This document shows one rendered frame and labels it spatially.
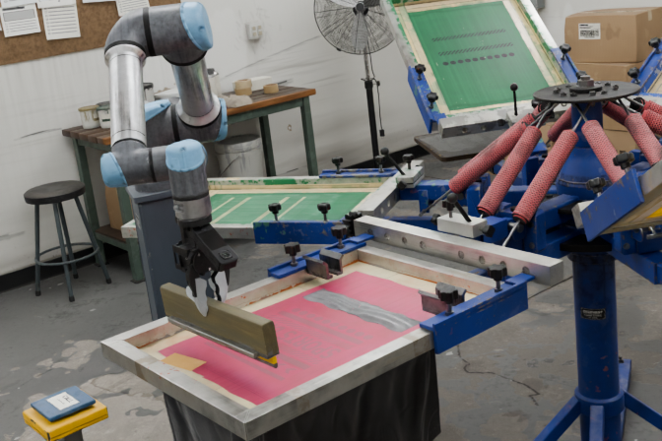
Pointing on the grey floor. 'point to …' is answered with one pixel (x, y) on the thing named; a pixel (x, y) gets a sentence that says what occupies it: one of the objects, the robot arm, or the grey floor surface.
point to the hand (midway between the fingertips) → (214, 308)
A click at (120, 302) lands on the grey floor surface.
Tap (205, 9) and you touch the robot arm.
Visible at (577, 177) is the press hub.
